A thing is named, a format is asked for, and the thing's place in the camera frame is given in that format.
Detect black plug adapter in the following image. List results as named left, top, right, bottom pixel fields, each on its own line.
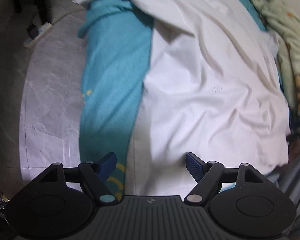
left=27, top=24, right=39, bottom=38

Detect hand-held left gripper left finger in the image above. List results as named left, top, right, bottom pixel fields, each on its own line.
left=37, top=152, right=117, bottom=205

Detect teal printed bed sheet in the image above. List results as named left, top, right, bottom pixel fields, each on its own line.
left=77, top=0, right=283, bottom=202

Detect light grey pants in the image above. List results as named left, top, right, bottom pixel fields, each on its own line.
left=72, top=0, right=292, bottom=198

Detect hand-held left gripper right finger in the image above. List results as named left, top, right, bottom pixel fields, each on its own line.
left=185, top=152, right=268, bottom=205

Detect green printed fleece blanket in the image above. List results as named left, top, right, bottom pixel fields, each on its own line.
left=240, top=0, right=300, bottom=130

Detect person's grey trousers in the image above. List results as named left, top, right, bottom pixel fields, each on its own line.
left=266, top=140, right=300, bottom=233

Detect white power cable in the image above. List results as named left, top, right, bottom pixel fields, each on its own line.
left=50, top=5, right=88, bottom=27

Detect white power strip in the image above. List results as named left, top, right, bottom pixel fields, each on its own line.
left=24, top=22, right=53, bottom=50

